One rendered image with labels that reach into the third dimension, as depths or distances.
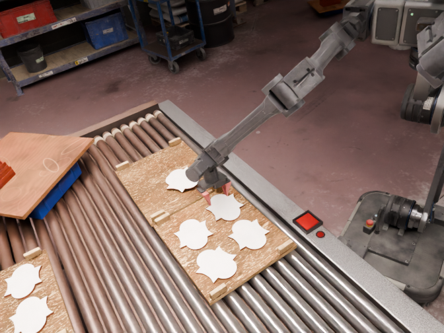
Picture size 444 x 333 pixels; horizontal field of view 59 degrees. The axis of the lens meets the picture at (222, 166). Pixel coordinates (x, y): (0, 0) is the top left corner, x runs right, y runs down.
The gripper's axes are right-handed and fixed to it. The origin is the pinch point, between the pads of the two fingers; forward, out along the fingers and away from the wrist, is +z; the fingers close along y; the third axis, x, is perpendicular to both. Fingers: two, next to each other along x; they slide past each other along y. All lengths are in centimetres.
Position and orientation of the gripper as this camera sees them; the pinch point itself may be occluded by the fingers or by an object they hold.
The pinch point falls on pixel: (217, 199)
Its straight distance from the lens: 151.1
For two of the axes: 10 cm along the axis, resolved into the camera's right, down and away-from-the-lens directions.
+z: 2.4, 8.5, 4.7
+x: -4.9, -3.1, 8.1
